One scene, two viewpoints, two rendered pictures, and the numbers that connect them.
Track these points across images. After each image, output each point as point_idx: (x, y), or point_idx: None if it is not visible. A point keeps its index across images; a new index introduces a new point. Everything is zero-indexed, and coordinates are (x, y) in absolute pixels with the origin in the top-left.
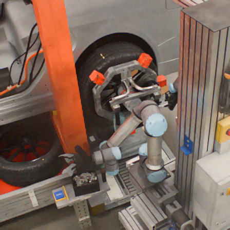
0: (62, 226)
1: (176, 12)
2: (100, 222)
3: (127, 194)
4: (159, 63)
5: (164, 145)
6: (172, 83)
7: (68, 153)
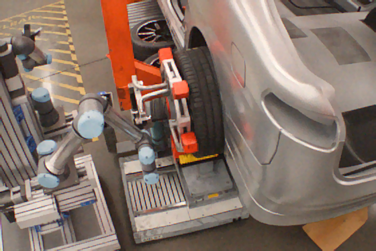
0: (116, 131)
1: (238, 89)
2: (109, 158)
3: (126, 177)
4: (225, 140)
5: (192, 223)
6: (144, 131)
7: (39, 30)
